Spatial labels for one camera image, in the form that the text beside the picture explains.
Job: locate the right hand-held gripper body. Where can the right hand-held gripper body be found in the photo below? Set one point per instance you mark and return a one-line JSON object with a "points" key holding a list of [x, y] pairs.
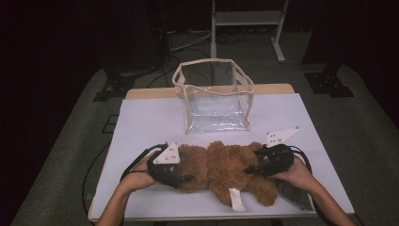
{"points": [[277, 160]]}

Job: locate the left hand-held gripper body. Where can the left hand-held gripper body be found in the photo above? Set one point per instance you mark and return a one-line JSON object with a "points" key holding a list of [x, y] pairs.
{"points": [[164, 174]]}

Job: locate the brown teddy bear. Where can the brown teddy bear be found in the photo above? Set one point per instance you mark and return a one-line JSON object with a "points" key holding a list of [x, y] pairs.
{"points": [[226, 169]]}

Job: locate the grey fuzzy cloth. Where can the grey fuzzy cloth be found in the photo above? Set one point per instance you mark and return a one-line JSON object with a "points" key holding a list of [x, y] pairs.
{"points": [[295, 196]]}

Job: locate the clear plastic bag beige trim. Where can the clear plastic bag beige trim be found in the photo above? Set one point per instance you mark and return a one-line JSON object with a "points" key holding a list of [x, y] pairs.
{"points": [[216, 116]]}

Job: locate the person's right hand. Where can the person's right hand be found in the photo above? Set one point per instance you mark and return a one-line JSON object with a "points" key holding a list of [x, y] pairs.
{"points": [[298, 175]]}

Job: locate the person's left hand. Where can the person's left hand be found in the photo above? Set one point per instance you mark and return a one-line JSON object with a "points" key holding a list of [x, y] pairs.
{"points": [[138, 177]]}

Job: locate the black floor outlet plate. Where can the black floor outlet plate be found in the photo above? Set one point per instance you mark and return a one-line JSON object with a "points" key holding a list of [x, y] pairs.
{"points": [[110, 124]]}

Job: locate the wooden table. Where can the wooden table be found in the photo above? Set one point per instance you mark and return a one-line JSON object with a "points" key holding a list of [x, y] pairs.
{"points": [[147, 93]]}

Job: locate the black stand base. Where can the black stand base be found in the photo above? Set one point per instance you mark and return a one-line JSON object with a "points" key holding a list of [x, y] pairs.
{"points": [[117, 84], [326, 83]]}

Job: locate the black equipment tower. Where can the black equipment tower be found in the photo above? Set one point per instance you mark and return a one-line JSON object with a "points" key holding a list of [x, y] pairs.
{"points": [[160, 37]]}

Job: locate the white metal stand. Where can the white metal stand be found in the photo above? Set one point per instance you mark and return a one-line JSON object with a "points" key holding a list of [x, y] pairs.
{"points": [[247, 18]]}

